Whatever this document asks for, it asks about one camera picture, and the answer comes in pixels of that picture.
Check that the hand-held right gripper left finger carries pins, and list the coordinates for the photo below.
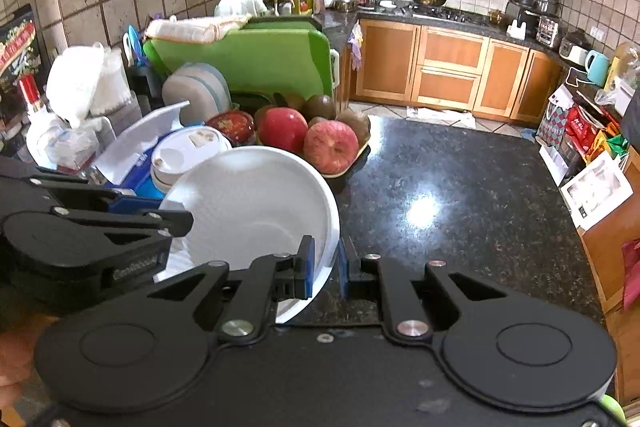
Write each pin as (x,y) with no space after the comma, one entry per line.
(307,267)

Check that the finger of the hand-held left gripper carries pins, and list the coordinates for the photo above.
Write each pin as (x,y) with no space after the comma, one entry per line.
(150,221)
(65,189)

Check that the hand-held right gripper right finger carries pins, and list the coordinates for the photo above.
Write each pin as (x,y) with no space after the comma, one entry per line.
(344,272)

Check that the white plastic bowl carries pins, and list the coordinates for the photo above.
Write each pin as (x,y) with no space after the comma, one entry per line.
(240,207)

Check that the clear tissue pack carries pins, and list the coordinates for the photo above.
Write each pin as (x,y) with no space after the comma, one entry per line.
(70,147)

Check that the blue wet wipes pack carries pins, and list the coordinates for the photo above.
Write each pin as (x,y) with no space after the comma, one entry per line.
(135,147)

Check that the blue paper cup white lid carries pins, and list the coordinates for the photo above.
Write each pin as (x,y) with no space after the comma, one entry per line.
(185,152)

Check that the white bottle red cap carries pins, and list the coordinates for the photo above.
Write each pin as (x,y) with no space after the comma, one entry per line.
(37,117)

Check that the fruit tray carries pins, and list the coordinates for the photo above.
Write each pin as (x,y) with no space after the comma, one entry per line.
(350,169)

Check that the white plastic bag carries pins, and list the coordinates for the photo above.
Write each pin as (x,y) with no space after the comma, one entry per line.
(72,82)

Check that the cotton swab container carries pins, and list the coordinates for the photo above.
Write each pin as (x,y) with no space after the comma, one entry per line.
(112,82)

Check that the red apple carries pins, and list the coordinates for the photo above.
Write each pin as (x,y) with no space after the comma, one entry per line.
(280,129)
(330,147)

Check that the glass jar with red lid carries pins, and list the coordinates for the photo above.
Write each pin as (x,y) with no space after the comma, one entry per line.
(230,127)

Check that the stack of pale food containers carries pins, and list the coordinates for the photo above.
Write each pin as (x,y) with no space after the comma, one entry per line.
(195,92)

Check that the dark printed snack bag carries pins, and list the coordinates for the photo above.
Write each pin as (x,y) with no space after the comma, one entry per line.
(17,57)

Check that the blue plastic utensil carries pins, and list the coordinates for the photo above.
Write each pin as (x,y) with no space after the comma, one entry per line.
(132,47)

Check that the green cutting board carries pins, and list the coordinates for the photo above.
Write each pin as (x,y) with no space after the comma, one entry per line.
(270,62)

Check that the hanging kitchen cloths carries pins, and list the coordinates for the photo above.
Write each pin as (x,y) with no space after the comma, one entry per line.
(355,47)

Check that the wooden base cabinets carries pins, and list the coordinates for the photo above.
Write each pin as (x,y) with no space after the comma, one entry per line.
(450,67)

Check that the plaid gift bag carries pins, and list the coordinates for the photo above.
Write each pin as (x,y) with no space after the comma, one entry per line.
(552,122)

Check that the white picture box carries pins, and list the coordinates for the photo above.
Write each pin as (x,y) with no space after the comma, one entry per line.
(595,192)

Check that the wooden side cabinet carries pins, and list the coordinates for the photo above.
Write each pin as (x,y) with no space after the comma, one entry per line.
(615,307)

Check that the gas stove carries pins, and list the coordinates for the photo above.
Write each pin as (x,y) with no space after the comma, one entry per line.
(435,13)

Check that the red gift bag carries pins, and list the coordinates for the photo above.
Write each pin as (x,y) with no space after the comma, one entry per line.
(585,132)

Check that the red cloth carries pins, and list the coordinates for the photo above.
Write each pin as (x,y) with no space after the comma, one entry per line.
(632,277)

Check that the dark electric cooker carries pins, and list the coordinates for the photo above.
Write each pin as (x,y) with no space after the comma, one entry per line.
(575,47)

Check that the teal electric kettle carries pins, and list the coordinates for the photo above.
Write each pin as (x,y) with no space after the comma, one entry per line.
(597,68)

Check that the stainless steel pot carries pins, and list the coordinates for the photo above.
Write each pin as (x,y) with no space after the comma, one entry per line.
(546,2)

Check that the clear plastic bag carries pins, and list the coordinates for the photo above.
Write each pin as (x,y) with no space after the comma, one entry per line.
(625,72)

